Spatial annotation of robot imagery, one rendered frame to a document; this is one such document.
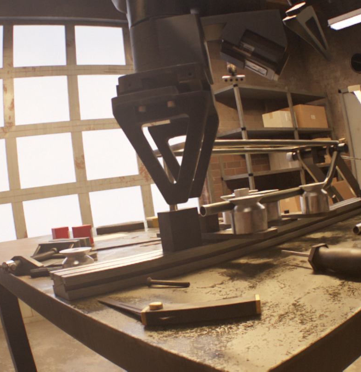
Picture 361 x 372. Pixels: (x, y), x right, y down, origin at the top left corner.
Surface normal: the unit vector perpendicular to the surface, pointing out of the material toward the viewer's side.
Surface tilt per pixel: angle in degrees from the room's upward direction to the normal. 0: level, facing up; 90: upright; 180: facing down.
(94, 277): 90
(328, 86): 90
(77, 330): 90
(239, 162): 90
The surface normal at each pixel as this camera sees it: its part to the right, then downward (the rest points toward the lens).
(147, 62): -0.52, 0.07
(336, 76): -0.81, 0.11
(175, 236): 0.57, -0.08
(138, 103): -0.15, 0.03
